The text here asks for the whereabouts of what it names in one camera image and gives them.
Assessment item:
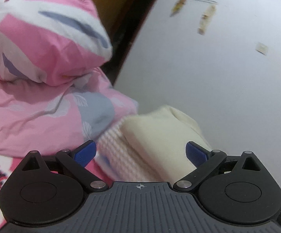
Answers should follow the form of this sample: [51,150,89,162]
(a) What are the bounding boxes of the beige zip hoodie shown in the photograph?
[120,106,211,184]

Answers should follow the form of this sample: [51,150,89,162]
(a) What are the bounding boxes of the light pink quilt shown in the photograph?
[0,68,138,158]

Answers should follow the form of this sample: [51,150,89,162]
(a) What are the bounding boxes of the large pink blue cartoon pillow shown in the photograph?
[0,0,112,86]

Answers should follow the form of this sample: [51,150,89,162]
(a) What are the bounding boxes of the brown wooden door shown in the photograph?
[92,0,156,84]

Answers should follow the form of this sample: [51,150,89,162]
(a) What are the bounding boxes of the wall hook rack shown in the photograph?
[190,0,218,5]

